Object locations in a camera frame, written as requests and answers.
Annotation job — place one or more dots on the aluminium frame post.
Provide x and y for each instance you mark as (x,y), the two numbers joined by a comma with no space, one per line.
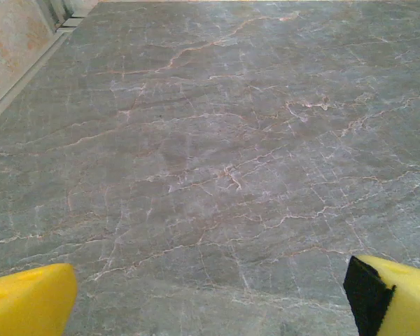
(54,14)

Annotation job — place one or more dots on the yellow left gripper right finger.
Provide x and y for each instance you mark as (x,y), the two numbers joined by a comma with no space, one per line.
(406,301)

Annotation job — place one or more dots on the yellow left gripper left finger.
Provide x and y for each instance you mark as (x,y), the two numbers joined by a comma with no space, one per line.
(28,301)

